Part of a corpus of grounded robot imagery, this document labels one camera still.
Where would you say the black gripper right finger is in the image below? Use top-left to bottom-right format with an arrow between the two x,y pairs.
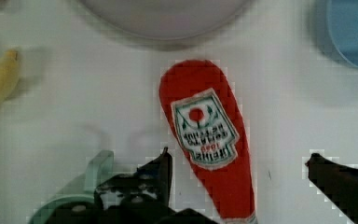
305,153 -> 358,224

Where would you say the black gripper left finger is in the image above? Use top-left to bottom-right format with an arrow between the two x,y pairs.
94,147 -> 218,224

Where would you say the red plush ketchup bottle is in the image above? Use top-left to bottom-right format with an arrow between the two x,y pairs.
158,60 -> 258,224

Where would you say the green metal mug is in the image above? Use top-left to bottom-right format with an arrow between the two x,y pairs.
27,150 -> 114,224

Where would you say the blue plastic bowl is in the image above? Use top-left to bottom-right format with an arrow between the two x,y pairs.
327,0 -> 358,67

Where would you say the lilac round plate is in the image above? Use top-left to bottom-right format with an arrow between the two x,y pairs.
78,0 -> 252,40

